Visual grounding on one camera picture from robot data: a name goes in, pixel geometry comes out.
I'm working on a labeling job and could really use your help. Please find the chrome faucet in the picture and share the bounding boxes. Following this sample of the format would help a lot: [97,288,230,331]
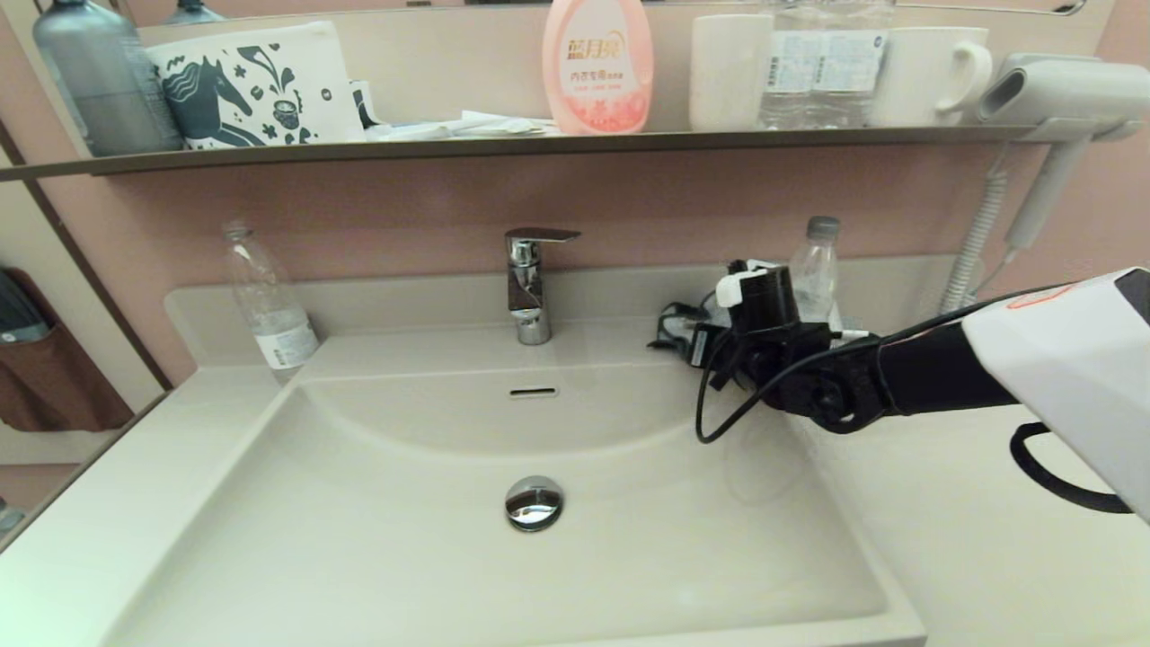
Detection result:
[505,227,581,346]

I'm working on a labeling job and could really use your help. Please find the beige sink basin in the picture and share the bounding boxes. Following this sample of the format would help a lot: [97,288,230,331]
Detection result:
[99,359,926,647]

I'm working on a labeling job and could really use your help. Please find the clear bottle with grey cap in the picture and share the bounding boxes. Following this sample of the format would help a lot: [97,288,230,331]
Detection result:
[791,216,844,326]

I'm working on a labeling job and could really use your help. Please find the chrome drain stopper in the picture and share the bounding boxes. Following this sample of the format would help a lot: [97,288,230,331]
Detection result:
[504,475,565,533]

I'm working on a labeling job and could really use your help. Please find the pink detergent bottle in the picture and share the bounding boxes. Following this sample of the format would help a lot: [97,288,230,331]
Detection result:
[542,0,654,136]

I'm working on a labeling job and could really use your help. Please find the white paper sachets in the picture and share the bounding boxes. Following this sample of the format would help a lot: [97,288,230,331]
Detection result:
[367,110,560,140]

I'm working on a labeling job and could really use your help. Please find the small printed white item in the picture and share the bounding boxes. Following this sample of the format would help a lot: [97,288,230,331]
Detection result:
[350,79,385,129]

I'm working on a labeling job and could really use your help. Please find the clear bottle without cap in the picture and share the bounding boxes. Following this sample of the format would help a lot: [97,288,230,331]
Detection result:
[220,222,322,386]

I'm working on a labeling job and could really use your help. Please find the grey hair dryer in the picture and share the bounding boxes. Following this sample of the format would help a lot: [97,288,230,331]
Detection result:
[977,52,1150,253]

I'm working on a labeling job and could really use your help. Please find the white horse print pouch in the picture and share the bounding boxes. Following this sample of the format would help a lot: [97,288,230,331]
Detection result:
[146,21,365,151]

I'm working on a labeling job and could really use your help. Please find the grey translucent bottle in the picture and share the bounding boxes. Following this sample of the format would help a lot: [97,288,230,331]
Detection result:
[33,0,183,158]

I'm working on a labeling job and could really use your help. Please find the dark grey pocketed item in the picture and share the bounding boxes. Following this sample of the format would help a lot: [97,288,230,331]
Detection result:
[0,274,48,347]

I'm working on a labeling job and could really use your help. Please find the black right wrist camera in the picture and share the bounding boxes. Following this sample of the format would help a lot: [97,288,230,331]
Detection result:
[716,259,802,338]

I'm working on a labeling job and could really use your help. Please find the grey wall shelf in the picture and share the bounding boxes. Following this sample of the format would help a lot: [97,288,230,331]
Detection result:
[0,124,1079,183]

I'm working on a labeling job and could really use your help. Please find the white coiled dryer cord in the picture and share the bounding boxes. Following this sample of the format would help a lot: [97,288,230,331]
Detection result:
[939,171,1014,315]

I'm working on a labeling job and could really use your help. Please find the white handleless cup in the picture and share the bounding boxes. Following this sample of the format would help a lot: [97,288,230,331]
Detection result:
[689,13,775,131]

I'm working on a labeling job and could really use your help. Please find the long black arm cable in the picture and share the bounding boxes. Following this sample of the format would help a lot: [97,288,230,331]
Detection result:
[694,283,1135,515]

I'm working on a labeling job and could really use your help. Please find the white mug with handle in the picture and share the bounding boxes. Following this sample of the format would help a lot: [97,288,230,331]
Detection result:
[870,26,994,127]

